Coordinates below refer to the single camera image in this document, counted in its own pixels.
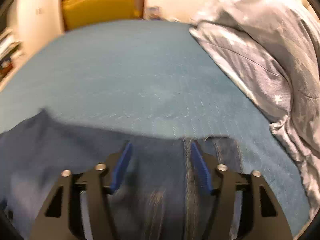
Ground dark blue denim jeans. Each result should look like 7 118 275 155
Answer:
0 108 245 240

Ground blue quilted bed cover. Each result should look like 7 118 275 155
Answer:
1 20 310 235

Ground grey star pattern duvet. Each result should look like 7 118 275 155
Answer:
189 0 319 215

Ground yellow leather armchair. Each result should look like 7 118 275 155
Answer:
62 0 141 30

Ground small picture box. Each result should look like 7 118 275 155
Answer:
146 6 162 20

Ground cream wall cabinet unit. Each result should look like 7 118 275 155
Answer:
1 0 65 89

